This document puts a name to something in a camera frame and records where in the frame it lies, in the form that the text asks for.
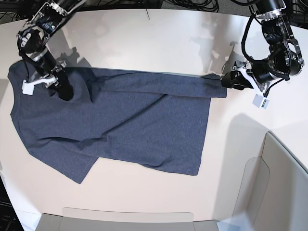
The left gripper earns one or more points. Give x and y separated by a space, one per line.
248 75

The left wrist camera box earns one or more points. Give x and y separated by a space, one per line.
260 101

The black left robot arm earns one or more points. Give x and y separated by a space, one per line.
285 58

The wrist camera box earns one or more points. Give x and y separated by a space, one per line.
27 88
260 101

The grey bin right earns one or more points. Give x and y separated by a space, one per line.
274 191

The grey bin bottom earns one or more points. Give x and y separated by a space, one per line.
74 219

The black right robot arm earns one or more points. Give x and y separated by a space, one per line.
41 66

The grey bin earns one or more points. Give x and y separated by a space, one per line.
74 219
274 191

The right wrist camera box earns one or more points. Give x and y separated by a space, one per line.
27 88

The dark blue t-shirt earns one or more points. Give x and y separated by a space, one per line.
156 120

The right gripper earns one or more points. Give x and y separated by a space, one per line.
57 79

